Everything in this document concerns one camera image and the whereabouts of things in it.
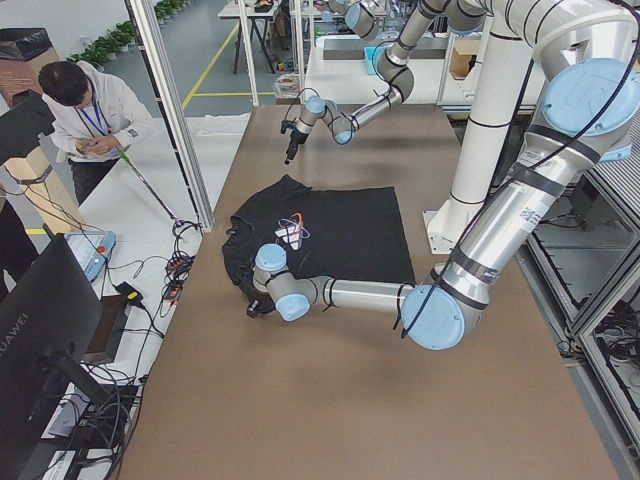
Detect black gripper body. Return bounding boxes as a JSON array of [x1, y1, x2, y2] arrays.
[[280, 120, 307, 165], [246, 297, 273, 318]]

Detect black printed t-shirt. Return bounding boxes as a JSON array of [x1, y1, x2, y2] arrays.
[[222, 175, 415, 297]]

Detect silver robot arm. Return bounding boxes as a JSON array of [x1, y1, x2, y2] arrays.
[[252, 1, 639, 350], [280, 1, 486, 164]]

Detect red black power strip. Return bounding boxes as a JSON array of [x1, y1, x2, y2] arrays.
[[162, 253, 195, 305]]

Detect blue teach pendant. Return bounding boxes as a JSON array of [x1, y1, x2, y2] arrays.
[[64, 231, 116, 282]]

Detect person in white hoodie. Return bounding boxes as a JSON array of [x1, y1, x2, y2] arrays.
[[38, 61, 153, 203]]

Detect black Huawei monitor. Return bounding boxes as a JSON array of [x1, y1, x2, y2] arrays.
[[1, 234, 109, 478]]

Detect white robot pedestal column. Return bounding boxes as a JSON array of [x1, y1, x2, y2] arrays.
[[424, 7, 531, 255]]

